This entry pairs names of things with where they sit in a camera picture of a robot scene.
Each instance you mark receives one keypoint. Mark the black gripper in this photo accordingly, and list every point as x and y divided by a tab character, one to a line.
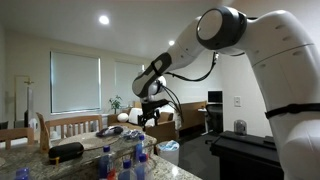
150	116

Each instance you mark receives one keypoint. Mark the Fiji water bottle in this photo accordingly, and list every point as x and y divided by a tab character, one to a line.
141	170
139	150
106	166
126	173

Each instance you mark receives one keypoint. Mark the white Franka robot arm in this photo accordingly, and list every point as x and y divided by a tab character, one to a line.
283	66

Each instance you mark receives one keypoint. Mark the white square pillow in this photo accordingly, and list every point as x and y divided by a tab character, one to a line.
135	116

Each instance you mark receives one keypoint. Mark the clear plastic bag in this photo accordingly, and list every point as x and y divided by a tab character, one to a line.
130	134

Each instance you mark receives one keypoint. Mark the white round cushion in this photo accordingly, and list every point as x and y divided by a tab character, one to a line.
122	117

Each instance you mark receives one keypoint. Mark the crumpled blue white plastic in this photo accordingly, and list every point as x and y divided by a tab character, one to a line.
169	145

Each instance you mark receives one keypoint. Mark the white trash bin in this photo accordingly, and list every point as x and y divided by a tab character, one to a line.
166	156

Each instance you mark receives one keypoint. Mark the green potted plant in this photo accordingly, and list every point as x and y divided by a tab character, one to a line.
115	104

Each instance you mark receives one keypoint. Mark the black soft pouch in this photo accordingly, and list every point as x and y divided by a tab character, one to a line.
108	131

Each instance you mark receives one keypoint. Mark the narrow white window blind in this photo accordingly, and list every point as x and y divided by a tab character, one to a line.
125	83

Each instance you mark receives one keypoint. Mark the white desk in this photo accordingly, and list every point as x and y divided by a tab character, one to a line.
201	110

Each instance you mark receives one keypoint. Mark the black office chair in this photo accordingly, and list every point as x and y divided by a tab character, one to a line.
213	116

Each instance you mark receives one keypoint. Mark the dark computer monitor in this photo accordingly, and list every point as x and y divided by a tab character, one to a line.
215	96

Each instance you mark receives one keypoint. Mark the round recessed ceiling light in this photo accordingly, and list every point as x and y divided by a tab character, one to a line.
171	42
104	20

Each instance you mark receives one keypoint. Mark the wide white window blind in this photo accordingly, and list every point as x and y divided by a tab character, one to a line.
75	82

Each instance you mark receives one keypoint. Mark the black oval zip case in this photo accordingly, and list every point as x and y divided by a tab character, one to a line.
65	151

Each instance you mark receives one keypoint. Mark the grey cylindrical jar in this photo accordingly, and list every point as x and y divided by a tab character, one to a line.
240	127

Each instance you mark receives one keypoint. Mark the large black storage box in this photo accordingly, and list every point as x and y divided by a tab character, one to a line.
246	156

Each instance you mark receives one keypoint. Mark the blue capped water bottle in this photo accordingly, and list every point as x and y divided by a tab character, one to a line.
22	174

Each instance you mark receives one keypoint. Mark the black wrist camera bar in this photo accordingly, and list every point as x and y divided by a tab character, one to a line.
156	103

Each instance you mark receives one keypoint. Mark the wooden bed frame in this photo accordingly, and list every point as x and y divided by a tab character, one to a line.
195	115

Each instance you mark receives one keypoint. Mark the white wall switch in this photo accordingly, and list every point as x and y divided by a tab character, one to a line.
237	101

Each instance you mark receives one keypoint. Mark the cross-shaped wall fixture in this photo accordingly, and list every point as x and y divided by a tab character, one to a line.
29	82

